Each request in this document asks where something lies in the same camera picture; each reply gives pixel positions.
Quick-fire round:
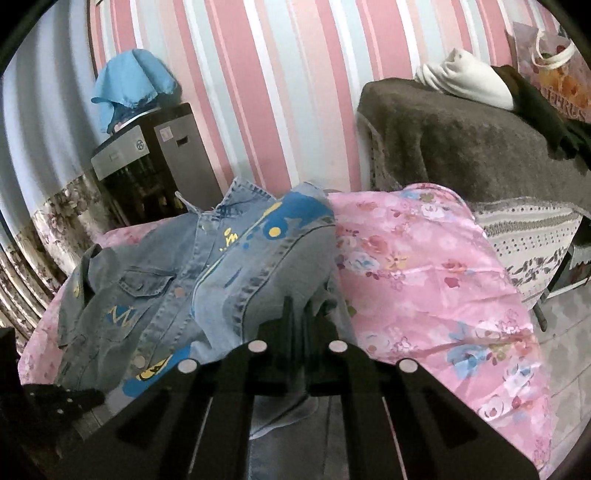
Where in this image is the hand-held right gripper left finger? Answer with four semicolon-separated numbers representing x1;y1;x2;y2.
60;298;301;480

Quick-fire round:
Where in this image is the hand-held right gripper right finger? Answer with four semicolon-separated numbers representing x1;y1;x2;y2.
302;314;539;480

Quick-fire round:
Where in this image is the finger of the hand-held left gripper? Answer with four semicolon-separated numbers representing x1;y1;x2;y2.
23;383;107;418

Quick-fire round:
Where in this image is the blue denim jacket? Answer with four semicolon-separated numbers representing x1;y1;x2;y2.
58;178;358;439

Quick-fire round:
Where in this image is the pink floral blanket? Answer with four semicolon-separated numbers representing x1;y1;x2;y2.
18;182;555;472

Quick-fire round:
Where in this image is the floral curtain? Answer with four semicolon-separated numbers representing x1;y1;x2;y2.
0;9;116;356

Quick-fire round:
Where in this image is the black silver water dispenser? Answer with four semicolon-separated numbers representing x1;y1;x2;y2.
90;102;232;227

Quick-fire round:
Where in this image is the white patterned sofa cover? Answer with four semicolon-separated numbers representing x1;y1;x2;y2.
471;196;585;301

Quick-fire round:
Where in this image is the brown fuzzy blanket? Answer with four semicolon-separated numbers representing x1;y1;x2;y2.
356;78;591;204

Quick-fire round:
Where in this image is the light blue cloth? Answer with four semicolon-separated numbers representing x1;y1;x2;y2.
90;48;182;134

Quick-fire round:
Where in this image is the white folded cloth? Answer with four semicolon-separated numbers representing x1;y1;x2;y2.
414;47;515;110

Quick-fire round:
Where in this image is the dark cloth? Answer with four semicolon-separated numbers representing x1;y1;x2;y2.
490;65;591;160

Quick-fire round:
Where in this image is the floral gift bag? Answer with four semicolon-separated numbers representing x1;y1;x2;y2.
512;21;591;123

